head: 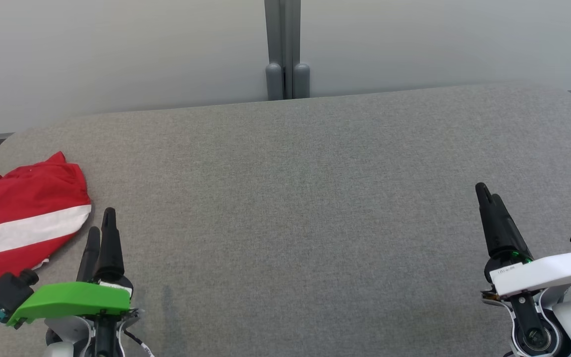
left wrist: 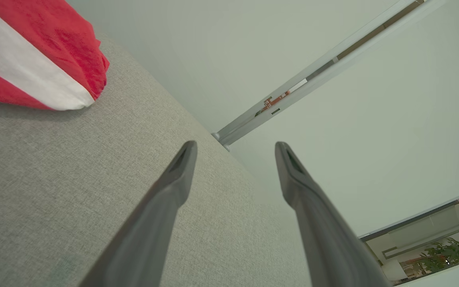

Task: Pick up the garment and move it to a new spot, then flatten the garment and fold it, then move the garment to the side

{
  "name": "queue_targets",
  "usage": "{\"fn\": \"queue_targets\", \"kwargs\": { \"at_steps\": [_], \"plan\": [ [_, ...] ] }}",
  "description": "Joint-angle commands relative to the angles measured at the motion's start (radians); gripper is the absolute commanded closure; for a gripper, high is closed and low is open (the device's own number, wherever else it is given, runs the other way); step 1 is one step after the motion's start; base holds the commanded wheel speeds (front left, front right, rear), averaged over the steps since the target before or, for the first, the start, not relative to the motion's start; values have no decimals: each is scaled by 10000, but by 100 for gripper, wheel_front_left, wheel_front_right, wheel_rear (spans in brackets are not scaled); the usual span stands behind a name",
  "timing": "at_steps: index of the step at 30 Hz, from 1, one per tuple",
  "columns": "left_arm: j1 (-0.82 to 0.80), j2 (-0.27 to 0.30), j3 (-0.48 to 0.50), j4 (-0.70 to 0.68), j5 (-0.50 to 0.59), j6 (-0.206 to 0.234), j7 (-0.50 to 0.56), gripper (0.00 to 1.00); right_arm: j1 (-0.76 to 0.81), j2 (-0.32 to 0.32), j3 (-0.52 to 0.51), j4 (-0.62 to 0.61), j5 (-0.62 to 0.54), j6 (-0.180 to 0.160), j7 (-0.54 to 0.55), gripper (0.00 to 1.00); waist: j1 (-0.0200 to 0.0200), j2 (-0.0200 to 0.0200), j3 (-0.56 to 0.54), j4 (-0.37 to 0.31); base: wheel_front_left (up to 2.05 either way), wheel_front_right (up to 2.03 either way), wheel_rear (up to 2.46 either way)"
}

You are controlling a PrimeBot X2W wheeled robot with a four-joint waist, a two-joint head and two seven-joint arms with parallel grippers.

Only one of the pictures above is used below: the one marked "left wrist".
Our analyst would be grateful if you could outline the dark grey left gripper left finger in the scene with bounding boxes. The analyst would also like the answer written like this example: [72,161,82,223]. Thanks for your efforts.
[79,140,198,287]

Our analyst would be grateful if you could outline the grey metal frame post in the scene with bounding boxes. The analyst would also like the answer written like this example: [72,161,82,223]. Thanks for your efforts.
[212,0,447,152]

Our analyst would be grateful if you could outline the green potted plant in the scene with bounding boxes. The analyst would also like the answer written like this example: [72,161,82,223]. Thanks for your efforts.
[411,238,459,275]

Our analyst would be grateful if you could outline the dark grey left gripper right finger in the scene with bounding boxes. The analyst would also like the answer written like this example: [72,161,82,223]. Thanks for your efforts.
[275,142,391,287]

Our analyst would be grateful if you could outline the red shorts with white stripe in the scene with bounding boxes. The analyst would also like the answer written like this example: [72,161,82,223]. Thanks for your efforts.
[0,0,110,111]

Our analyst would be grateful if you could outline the glass window strip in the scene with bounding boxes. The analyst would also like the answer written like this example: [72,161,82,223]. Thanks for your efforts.
[359,187,459,285]

